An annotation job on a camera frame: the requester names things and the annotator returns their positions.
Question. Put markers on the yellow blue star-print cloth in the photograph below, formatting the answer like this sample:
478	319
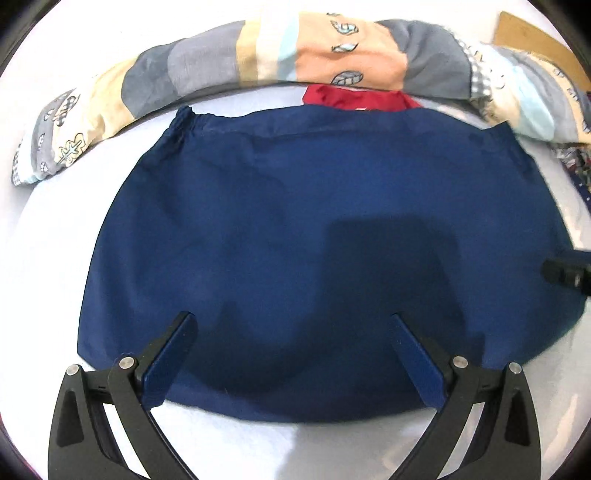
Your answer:
582	187

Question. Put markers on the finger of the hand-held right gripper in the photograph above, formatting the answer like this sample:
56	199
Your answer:
565	273

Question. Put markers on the dark leaf-print cloth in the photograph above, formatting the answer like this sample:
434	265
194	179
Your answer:
572	159

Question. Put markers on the light blue cloud-print bed sheet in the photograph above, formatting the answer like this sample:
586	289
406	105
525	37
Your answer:
51	263

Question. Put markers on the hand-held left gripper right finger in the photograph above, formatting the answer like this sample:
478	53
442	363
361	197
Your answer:
415	364

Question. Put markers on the striped patchwork rolled quilt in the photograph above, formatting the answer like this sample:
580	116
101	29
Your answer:
332	50

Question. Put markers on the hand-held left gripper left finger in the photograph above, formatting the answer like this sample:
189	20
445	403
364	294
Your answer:
171	360

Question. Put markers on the navy blue work jacket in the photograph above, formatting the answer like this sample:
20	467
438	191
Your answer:
300	207

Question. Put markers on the wooden headboard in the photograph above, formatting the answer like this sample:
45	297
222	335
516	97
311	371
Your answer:
531	37

